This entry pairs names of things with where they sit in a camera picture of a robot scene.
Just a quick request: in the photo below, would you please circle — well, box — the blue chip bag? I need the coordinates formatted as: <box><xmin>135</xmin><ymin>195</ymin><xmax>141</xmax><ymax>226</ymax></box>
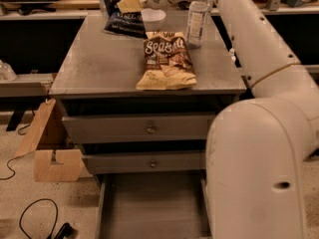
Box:
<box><xmin>103</xmin><ymin>0</ymin><xmax>146</xmax><ymax>38</ymax></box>

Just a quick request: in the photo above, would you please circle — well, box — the black floor cable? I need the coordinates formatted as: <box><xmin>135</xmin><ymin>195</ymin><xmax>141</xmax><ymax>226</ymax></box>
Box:
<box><xmin>18</xmin><ymin>198</ymin><xmax>74</xmax><ymax>239</ymax></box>

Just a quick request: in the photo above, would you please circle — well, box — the top grey drawer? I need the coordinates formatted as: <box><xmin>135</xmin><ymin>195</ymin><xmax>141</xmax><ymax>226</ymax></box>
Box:
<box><xmin>62</xmin><ymin>113</ymin><xmax>215</xmax><ymax>143</ymax></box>

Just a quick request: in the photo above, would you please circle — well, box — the white bowl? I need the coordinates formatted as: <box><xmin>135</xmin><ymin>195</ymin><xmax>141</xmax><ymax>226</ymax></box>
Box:
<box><xmin>142</xmin><ymin>8</ymin><xmax>166</xmax><ymax>32</ymax></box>

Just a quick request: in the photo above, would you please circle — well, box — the brown sea salt chip bag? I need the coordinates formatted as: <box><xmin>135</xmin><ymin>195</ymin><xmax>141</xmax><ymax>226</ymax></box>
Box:
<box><xmin>136</xmin><ymin>31</ymin><xmax>196</xmax><ymax>91</ymax></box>

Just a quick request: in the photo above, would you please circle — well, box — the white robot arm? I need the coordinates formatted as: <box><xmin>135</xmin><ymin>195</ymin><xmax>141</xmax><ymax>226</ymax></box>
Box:
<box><xmin>119</xmin><ymin>0</ymin><xmax>319</xmax><ymax>239</ymax></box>

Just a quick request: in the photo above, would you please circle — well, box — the grey drawer cabinet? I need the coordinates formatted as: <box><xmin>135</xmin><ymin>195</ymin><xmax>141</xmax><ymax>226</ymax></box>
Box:
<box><xmin>48</xmin><ymin>11</ymin><xmax>247</xmax><ymax>181</ymax></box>

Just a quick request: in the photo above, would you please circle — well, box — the grey drawer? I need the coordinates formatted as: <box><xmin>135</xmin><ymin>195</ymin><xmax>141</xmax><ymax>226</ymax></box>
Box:
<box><xmin>95</xmin><ymin>171</ymin><xmax>212</xmax><ymax>239</ymax></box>
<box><xmin>62</xmin><ymin>113</ymin><xmax>215</xmax><ymax>143</ymax></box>
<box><xmin>83</xmin><ymin>150</ymin><xmax>205</xmax><ymax>174</ymax></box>

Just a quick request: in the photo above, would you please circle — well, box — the clear water bottle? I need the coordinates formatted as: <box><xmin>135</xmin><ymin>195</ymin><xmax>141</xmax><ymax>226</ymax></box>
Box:
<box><xmin>186</xmin><ymin>1</ymin><xmax>208</xmax><ymax>48</ymax></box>

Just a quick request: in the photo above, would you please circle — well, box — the middle grey drawer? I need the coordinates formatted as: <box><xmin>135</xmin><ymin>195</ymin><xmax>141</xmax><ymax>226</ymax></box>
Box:
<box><xmin>83</xmin><ymin>150</ymin><xmax>205</xmax><ymax>174</ymax></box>

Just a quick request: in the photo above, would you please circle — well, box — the bottom grey drawer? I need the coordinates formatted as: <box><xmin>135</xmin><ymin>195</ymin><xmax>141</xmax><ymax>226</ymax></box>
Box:
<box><xmin>95</xmin><ymin>171</ymin><xmax>212</xmax><ymax>239</ymax></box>

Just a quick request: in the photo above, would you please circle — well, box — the hand sanitizer pump bottle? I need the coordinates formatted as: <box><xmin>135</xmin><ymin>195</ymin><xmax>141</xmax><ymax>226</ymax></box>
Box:
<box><xmin>228</xmin><ymin>48</ymin><xmax>237</xmax><ymax>63</ymax></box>

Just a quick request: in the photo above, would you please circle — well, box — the cardboard box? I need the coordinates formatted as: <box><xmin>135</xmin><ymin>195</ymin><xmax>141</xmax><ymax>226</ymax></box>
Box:
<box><xmin>15</xmin><ymin>99</ymin><xmax>90</xmax><ymax>182</ymax></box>

